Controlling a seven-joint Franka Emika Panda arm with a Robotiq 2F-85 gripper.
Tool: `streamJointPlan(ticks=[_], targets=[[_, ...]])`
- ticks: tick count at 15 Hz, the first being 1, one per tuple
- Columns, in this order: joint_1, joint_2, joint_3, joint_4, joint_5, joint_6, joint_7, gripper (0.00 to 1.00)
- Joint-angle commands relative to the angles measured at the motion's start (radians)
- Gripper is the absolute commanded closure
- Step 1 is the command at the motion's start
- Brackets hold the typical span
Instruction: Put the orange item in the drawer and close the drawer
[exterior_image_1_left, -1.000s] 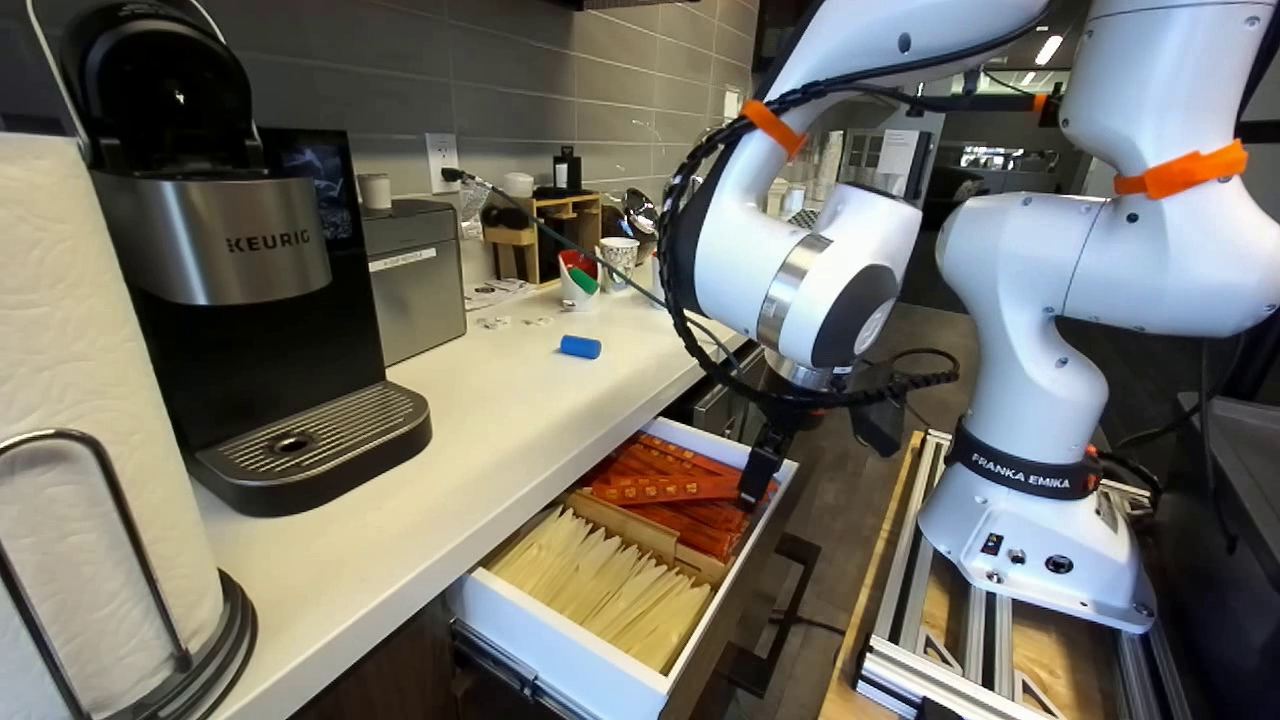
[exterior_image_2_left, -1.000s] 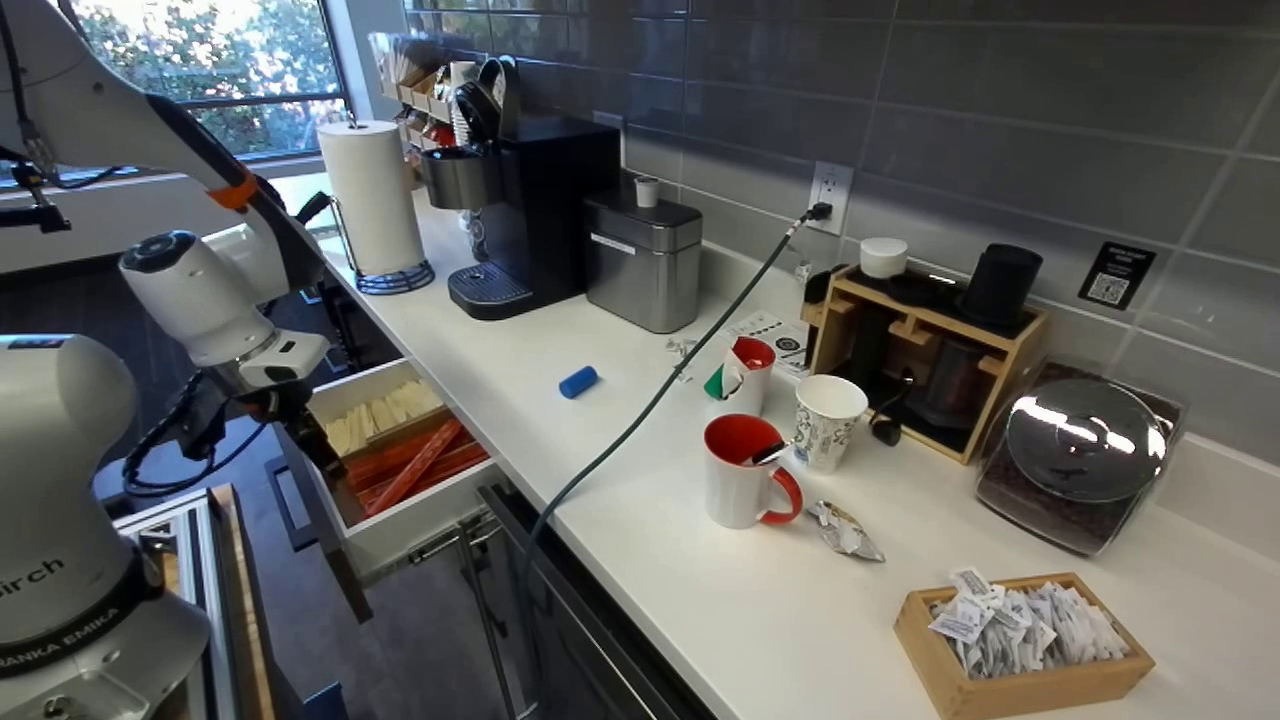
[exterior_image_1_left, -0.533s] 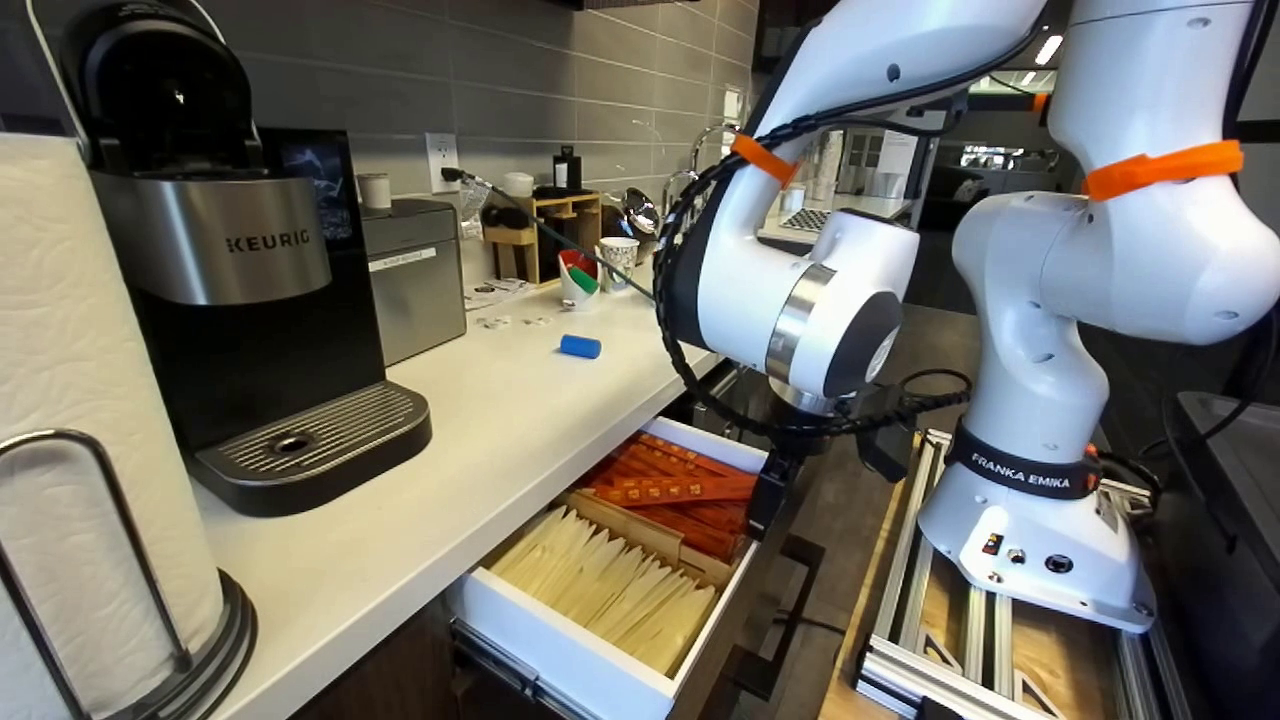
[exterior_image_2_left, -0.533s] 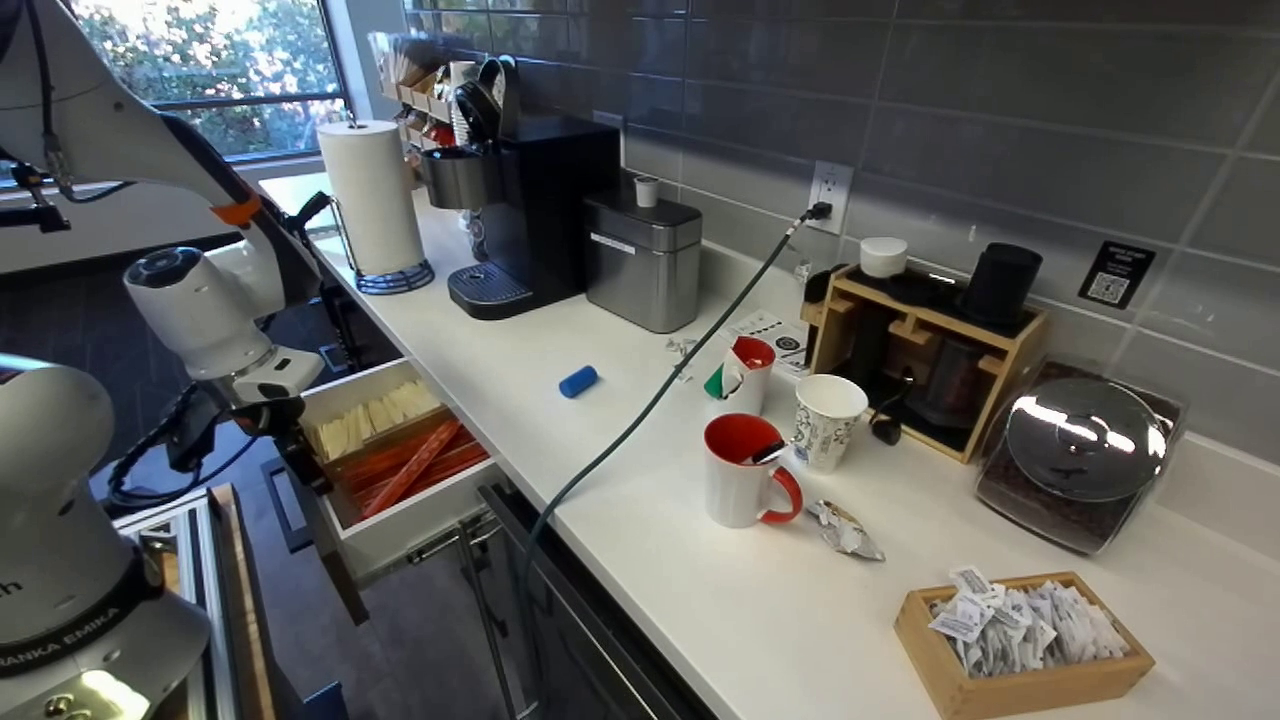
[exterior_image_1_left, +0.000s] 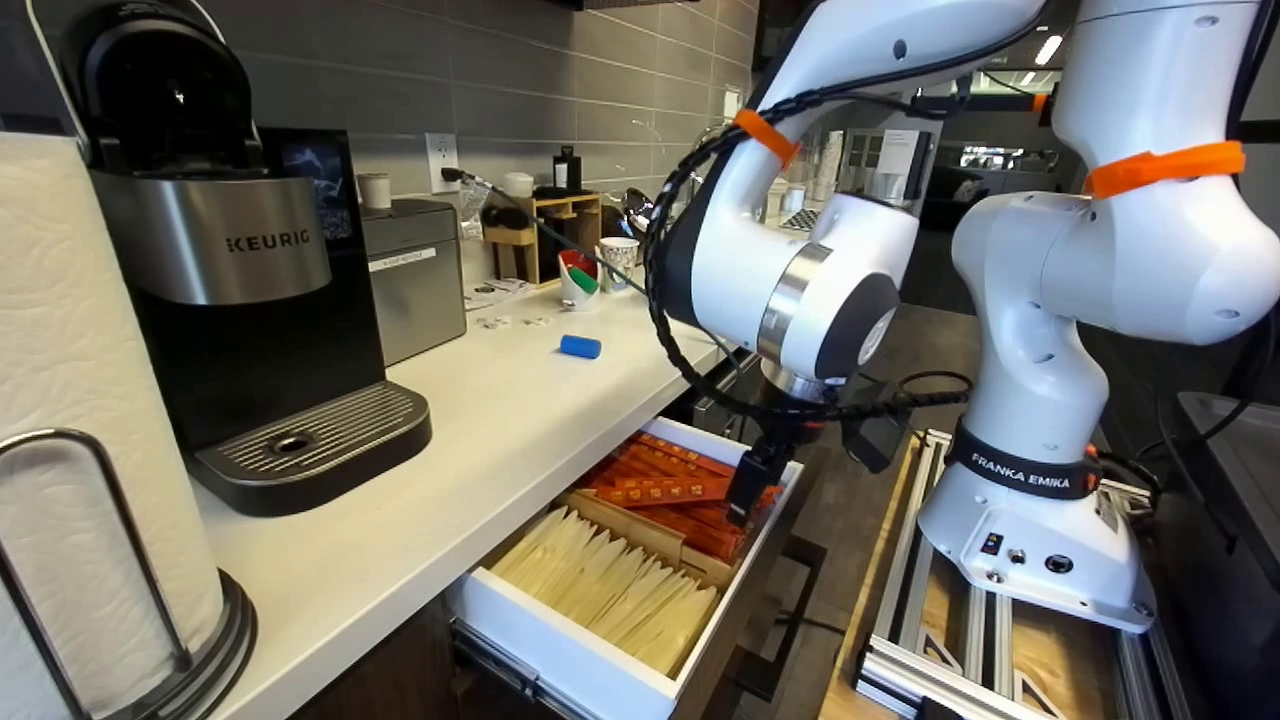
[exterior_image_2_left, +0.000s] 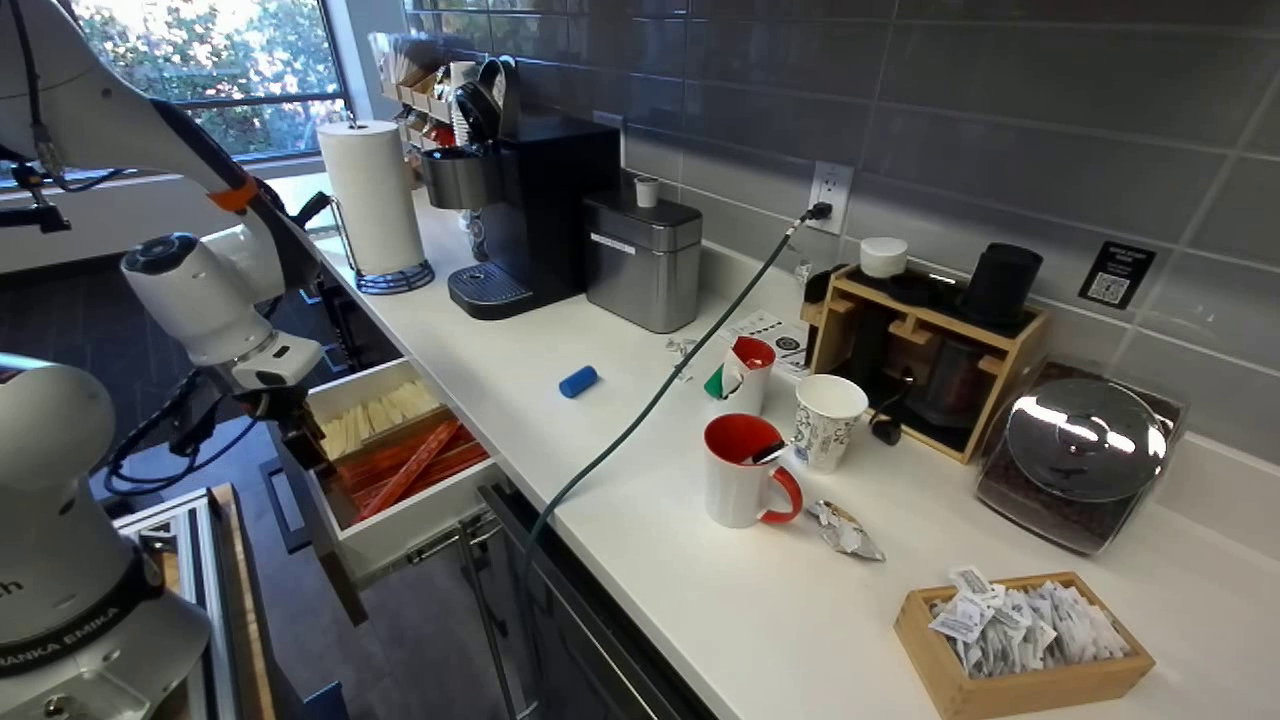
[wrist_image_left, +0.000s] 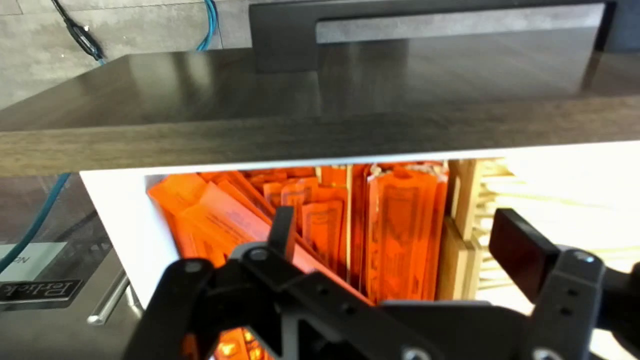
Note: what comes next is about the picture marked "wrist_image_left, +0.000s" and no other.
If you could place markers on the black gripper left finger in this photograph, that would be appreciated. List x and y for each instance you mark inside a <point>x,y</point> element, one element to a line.
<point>221,292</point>

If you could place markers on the wooden stirrers stack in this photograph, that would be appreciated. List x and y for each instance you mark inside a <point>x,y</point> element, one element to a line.
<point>481,201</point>

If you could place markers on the orange packets stack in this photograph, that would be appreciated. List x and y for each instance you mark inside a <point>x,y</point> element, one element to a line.
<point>401,226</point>

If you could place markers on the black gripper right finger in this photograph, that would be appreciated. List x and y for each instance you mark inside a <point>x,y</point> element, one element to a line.
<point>532,266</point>

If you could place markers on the long orange packet strip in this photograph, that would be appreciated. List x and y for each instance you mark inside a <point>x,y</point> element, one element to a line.
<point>221,212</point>

